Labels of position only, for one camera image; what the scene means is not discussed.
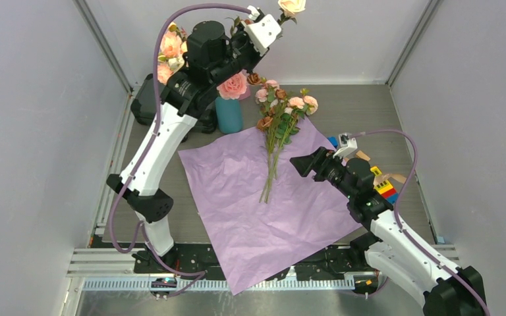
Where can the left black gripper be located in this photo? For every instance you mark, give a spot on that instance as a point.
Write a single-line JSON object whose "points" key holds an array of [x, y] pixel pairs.
{"points": [[241, 35]]}

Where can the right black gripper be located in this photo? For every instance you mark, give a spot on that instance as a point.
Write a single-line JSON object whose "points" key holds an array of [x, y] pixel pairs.
{"points": [[306, 164]]}

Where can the brown rose flower stem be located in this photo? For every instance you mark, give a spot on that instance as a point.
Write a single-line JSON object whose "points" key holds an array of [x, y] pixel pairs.
{"points": [[252, 78]]}

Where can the large pink rose stem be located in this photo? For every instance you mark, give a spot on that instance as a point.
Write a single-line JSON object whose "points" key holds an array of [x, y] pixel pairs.
{"points": [[234, 87]]}

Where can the purple and pink wrapping paper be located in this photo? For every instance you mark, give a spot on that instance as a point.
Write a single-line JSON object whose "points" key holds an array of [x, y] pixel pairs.
{"points": [[252, 239]]}

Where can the pink flower bouquet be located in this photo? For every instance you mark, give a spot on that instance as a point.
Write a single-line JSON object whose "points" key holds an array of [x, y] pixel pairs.
{"points": [[281, 111]]}

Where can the small peach rose stem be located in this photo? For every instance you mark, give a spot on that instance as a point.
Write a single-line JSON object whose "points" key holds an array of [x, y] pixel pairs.
{"points": [[289, 10]]}

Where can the cream white rose stem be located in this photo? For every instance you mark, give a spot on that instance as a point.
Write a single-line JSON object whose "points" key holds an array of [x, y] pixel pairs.
{"points": [[177, 61]]}

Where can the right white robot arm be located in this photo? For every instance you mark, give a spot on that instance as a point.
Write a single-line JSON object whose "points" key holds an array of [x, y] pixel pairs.
{"points": [[436, 283]]}

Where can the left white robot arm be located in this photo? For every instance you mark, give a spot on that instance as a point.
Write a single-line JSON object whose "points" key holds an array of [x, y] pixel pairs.
{"points": [[190, 73]]}

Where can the teal vase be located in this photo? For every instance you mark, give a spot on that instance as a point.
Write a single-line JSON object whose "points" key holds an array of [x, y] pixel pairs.
{"points": [[229, 115]]}

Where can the small blue brick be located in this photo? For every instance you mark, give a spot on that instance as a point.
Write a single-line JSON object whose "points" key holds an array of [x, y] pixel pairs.
{"points": [[333, 141]]}

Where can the wooden rectangular block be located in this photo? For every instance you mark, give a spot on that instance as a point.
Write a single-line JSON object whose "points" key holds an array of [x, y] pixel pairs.
{"points": [[360, 154]]}

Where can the peach artificial roses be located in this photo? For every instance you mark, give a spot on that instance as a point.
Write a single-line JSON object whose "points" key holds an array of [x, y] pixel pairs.
{"points": [[170, 42]]}

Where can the yellow window block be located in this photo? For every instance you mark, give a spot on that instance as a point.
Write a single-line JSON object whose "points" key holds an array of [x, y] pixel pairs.
{"points": [[382, 182]]}

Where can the red flat brick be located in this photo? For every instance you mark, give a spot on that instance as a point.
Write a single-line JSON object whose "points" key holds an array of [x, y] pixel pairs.
{"points": [[388, 193]]}

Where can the blue flat brick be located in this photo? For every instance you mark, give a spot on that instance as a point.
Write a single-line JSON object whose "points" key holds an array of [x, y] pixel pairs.
{"points": [[392, 199]]}

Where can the black carrying case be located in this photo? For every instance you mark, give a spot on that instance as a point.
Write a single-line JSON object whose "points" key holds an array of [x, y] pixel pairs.
{"points": [[143, 109]]}

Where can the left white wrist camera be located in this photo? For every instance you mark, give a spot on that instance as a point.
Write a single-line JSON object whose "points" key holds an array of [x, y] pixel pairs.
{"points": [[264, 31]]}

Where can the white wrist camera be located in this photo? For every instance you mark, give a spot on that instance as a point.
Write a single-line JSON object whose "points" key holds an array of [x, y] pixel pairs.
{"points": [[347, 144], [264, 31]]}

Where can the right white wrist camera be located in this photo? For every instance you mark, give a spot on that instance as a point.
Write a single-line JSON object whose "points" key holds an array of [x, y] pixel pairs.
{"points": [[347, 144]]}

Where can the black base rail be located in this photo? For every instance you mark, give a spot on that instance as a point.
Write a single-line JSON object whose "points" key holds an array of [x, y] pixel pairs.
{"points": [[331, 263]]}

